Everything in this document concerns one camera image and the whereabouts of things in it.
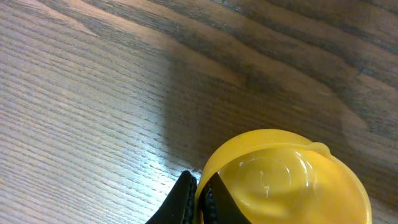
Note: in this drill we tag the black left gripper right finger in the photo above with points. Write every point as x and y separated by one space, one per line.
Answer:
217 205

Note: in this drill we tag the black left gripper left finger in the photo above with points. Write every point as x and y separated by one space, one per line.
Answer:
178 207

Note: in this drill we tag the yellow plastic measuring scoop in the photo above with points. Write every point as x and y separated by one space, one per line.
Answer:
276 176

